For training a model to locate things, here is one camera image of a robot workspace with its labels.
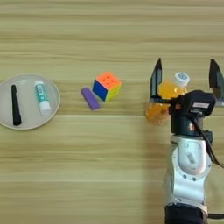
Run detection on white green glue stick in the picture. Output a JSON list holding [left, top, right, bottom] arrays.
[[34, 80, 53, 116]]

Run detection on orange juice bottle white cap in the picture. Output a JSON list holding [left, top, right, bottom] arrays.
[[144, 72, 191, 127]]

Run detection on black marker pen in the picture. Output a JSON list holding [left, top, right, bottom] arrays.
[[10, 84, 23, 127]]

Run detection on multicolour puzzle cube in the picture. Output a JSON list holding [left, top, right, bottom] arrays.
[[92, 70, 123, 103]]

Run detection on purple rectangular block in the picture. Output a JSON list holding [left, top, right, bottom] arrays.
[[80, 87, 102, 111]]

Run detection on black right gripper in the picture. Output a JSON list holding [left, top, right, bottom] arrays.
[[148, 57, 224, 137]]

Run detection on round grey plate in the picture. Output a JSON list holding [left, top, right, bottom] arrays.
[[0, 73, 61, 131]]

